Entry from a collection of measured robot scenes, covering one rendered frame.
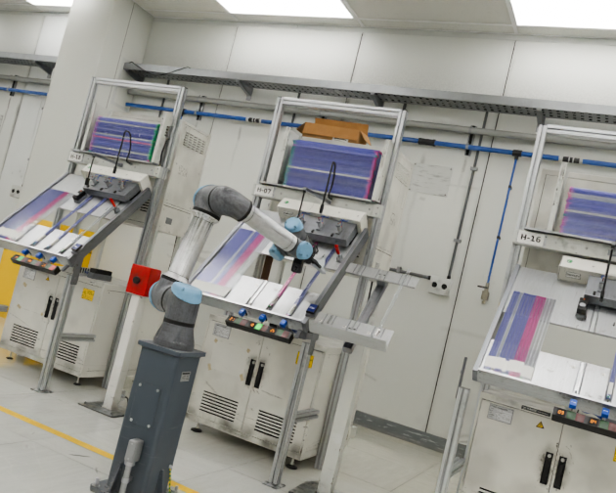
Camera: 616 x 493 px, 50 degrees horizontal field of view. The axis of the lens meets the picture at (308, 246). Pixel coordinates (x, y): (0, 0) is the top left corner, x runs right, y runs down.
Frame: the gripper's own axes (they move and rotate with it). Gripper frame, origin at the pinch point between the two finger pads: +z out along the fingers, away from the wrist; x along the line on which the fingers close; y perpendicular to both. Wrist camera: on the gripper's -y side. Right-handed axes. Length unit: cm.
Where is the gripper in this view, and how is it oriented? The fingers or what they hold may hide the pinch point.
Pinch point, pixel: (310, 272)
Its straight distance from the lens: 309.7
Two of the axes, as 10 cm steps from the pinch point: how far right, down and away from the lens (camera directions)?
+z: 2.5, 5.9, 7.7
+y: 4.0, -7.9, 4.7
